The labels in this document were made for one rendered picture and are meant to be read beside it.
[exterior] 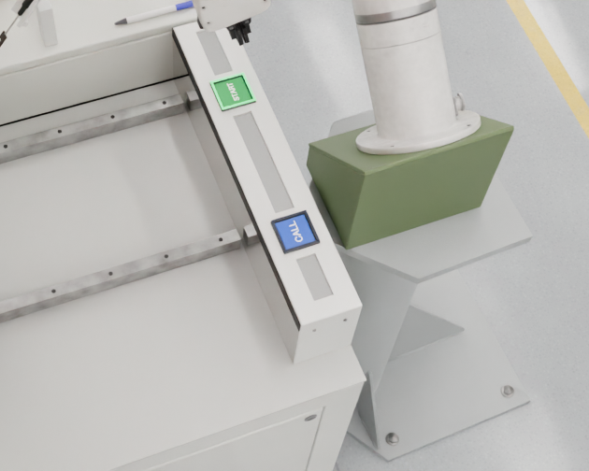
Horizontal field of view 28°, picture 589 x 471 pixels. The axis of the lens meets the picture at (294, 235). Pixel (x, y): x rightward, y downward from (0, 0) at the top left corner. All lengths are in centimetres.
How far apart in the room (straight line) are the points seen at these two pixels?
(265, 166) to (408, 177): 21
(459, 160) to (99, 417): 64
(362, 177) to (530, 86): 152
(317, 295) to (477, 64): 159
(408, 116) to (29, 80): 60
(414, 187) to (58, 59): 59
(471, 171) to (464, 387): 96
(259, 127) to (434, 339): 103
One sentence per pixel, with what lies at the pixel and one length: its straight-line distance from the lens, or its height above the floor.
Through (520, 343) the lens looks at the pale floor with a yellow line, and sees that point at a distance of 276.
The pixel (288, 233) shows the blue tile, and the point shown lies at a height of 96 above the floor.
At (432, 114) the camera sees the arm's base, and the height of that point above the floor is 105.
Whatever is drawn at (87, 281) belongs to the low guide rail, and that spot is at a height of 85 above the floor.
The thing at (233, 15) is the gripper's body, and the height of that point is 119.
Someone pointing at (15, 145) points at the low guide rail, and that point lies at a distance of 192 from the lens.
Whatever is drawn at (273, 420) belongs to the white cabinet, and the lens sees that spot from 177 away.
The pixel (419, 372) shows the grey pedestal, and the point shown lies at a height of 1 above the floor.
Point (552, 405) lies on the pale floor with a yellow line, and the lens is 273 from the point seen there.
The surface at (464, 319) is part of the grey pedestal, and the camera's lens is 274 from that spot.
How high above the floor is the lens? 244
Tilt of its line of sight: 61 degrees down
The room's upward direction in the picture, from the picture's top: 9 degrees clockwise
